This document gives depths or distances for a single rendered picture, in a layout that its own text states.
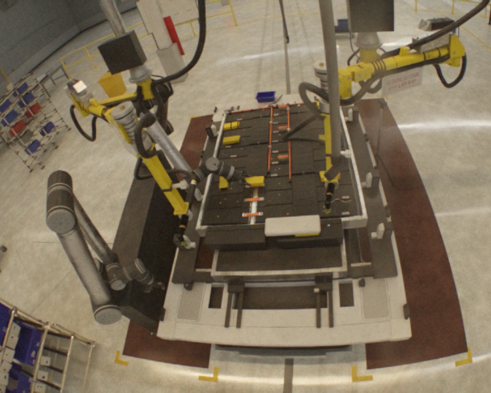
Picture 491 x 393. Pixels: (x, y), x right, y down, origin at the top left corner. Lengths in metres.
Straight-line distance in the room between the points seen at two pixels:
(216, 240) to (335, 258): 0.80
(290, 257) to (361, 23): 1.44
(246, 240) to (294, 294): 0.51
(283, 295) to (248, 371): 0.98
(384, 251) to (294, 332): 0.82
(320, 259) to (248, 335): 0.67
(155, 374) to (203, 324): 1.20
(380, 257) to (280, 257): 0.69
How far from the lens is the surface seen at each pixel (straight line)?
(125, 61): 1.68
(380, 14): 1.48
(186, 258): 2.27
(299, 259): 1.91
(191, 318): 2.10
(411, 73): 1.77
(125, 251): 2.58
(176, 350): 3.03
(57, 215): 1.41
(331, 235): 1.86
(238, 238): 1.94
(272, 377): 2.72
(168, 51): 6.85
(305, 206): 2.11
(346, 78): 1.36
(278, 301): 2.04
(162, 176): 1.50
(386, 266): 2.04
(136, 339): 3.29
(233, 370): 2.80
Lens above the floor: 2.68
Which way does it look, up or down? 48 degrees down
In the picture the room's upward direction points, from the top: 20 degrees counter-clockwise
